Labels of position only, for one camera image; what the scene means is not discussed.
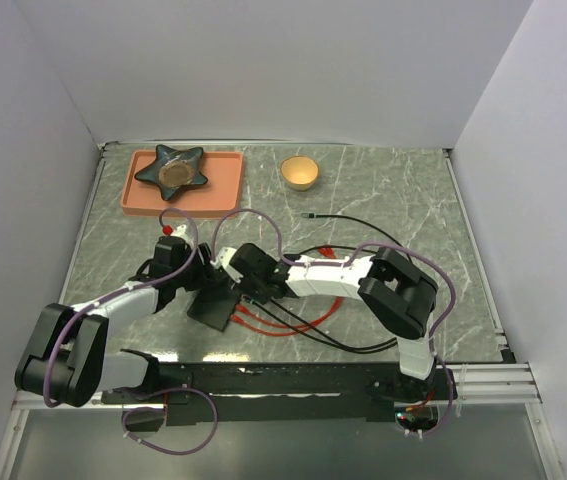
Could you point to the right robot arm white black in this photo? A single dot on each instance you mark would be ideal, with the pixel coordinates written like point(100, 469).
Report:
point(400, 295)

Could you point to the small yellow bowl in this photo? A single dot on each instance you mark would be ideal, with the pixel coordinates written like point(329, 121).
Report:
point(299, 172)

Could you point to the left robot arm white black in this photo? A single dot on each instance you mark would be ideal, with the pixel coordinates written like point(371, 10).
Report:
point(66, 359)

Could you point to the aluminium frame rail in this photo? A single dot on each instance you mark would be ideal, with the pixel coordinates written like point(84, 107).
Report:
point(474, 383)

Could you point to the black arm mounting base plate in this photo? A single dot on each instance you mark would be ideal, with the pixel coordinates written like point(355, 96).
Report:
point(196, 392)

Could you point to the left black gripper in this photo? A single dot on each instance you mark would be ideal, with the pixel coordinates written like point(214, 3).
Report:
point(208, 275)

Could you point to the salmon rectangular tray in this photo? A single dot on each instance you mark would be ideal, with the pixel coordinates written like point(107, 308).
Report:
point(207, 185)

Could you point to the black network switch box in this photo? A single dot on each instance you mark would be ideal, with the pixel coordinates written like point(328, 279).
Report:
point(213, 307)

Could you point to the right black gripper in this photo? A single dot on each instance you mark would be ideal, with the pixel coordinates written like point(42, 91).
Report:
point(242, 286)

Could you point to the dark star-shaped dish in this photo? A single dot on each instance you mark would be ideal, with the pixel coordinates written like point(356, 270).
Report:
point(173, 170)

